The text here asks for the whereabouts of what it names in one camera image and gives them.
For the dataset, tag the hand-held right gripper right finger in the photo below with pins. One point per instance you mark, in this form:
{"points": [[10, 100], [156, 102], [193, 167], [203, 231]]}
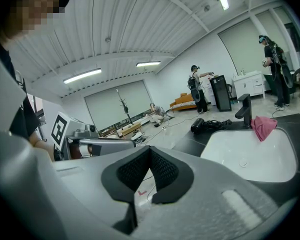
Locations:
{"points": [[202, 209]]}

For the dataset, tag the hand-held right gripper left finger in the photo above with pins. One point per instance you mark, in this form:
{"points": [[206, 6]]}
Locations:
{"points": [[77, 196]]}

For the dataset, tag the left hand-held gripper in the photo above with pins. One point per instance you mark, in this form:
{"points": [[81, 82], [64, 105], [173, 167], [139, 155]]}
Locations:
{"points": [[60, 129]]}

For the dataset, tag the black vanity with white sink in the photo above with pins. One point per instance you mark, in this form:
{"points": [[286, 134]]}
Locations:
{"points": [[252, 154]]}

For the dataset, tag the black hair dryer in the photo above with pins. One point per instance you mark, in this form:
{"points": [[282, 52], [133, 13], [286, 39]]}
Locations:
{"points": [[198, 125]]}

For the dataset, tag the person's left forearm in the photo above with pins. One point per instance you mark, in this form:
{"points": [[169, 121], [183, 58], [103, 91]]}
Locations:
{"points": [[40, 144]]}

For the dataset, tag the wooden table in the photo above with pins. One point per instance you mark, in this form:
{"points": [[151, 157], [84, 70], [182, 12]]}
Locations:
{"points": [[131, 128]]}

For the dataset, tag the white rounded appliance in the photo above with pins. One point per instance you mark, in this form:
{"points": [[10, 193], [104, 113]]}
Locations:
{"points": [[137, 134]]}

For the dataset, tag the black coat stand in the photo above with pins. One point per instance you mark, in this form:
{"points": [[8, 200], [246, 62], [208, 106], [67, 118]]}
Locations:
{"points": [[125, 109]]}

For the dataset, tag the white roller blind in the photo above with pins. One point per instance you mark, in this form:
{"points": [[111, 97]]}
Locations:
{"points": [[240, 49], [110, 106]]}

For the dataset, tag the orange sofa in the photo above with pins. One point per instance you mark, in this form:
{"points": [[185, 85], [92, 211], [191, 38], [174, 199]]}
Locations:
{"points": [[182, 102]]}

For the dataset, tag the pink cloth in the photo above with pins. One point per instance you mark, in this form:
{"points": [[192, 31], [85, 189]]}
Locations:
{"points": [[263, 127]]}

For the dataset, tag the black faucet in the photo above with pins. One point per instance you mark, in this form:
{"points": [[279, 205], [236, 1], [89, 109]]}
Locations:
{"points": [[246, 109]]}

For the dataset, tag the tall black cabinet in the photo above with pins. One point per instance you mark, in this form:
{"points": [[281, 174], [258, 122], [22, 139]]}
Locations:
{"points": [[221, 94]]}

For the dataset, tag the small dark chair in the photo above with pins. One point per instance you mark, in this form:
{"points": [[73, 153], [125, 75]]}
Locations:
{"points": [[230, 91]]}

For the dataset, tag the white vanity cabinet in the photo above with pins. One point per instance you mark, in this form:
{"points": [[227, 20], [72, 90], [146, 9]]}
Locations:
{"points": [[250, 86]]}

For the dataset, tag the dark green bathtub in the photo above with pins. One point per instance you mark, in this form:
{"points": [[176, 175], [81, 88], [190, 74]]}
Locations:
{"points": [[268, 84]]}

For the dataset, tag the person's head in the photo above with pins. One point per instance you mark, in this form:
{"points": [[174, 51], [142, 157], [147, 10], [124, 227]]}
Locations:
{"points": [[35, 14]]}

